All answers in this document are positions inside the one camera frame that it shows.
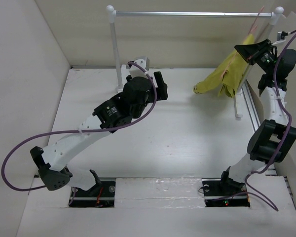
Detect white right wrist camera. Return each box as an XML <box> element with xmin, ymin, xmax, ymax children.
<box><xmin>272</xmin><ymin>31</ymin><xmax>289</xmax><ymax>45</ymax></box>

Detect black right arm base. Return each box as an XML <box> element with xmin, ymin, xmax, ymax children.
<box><xmin>198</xmin><ymin>179</ymin><xmax>250</xmax><ymax>207</ymax></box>

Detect yellow trousers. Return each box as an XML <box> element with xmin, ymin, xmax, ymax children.
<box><xmin>193</xmin><ymin>34</ymin><xmax>256</xmax><ymax>98</ymax></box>

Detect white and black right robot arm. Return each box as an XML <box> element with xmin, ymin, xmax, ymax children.
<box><xmin>218</xmin><ymin>39</ymin><xmax>296</xmax><ymax>195</ymax></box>

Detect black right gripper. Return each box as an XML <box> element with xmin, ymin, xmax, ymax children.
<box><xmin>236</xmin><ymin>38</ymin><xmax>277</xmax><ymax>75</ymax></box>

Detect pink wire hanger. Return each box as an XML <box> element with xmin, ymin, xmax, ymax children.
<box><xmin>219</xmin><ymin>6</ymin><xmax>265</xmax><ymax>81</ymax></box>

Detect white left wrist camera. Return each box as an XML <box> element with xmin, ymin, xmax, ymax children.
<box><xmin>128</xmin><ymin>56</ymin><xmax>150</xmax><ymax>78</ymax></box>

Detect white and silver clothes rack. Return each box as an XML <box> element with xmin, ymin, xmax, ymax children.
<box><xmin>106</xmin><ymin>5</ymin><xmax>284</xmax><ymax>120</ymax></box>

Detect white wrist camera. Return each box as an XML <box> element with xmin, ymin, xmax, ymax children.
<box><xmin>272</xmin><ymin>31</ymin><xmax>289</xmax><ymax>45</ymax></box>
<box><xmin>128</xmin><ymin>56</ymin><xmax>150</xmax><ymax>78</ymax></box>

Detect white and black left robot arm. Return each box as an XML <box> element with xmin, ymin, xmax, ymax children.
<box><xmin>30</xmin><ymin>71</ymin><xmax>168</xmax><ymax>196</ymax></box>

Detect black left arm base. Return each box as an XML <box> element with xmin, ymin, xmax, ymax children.
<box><xmin>69</xmin><ymin>178</ymin><xmax>116</xmax><ymax>208</ymax></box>

